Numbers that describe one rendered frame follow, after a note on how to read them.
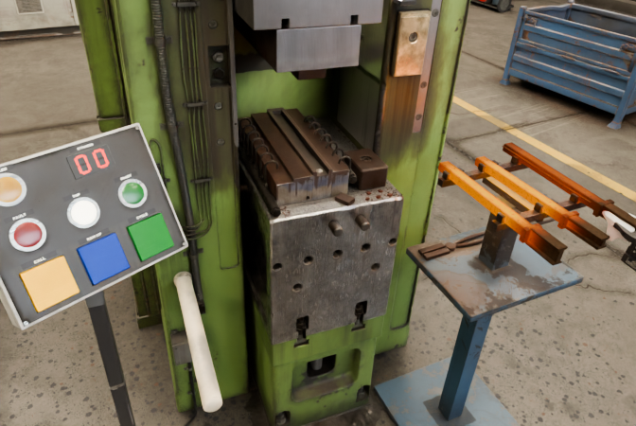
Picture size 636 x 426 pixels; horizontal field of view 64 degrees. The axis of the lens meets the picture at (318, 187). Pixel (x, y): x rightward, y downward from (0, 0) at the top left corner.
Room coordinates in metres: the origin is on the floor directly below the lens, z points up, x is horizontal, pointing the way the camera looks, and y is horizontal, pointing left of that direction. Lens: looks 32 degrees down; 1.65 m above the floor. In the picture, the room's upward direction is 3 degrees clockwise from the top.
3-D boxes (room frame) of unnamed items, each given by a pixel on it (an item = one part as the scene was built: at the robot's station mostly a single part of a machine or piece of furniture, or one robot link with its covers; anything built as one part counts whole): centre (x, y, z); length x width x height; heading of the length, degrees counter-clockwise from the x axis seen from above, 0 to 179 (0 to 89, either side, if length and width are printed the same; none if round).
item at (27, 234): (0.70, 0.50, 1.09); 0.05 x 0.03 x 0.04; 113
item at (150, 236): (0.82, 0.34, 1.01); 0.07 x 0.05 x 0.07; 138
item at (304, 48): (1.32, 0.09, 1.32); 0.42 x 0.20 x 0.10; 23
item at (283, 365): (1.35, 0.05, 0.23); 0.55 x 0.37 x 0.47; 23
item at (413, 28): (1.36, -0.23, 1.27); 0.09 x 0.02 x 0.17; 113
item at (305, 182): (1.32, 0.09, 0.96); 0.42 x 0.20 x 0.09; 23
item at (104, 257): (0.74, 0.40, 1.01); 0.07 x 0.05 x 0.07; 138
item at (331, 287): (1.35, 0.05, 0.69); 0.56 x 0.38 x 0.45; 23
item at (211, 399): (0.91, 0.30, 0.62); 0.44 x 0.05 x 0.05; 23
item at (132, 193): (0.85, 0.37, 1.09); 0.05 x 0.03 x 0.04; 113
